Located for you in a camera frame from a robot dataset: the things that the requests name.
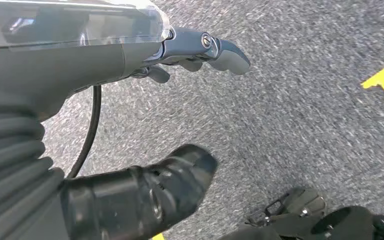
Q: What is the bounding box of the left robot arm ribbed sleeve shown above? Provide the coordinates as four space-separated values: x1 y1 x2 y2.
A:
0 105 70 240

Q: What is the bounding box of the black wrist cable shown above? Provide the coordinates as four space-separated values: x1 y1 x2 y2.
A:
65 84 103 180

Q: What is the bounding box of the black robot leg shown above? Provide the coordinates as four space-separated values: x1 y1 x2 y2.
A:
216 187 384 240

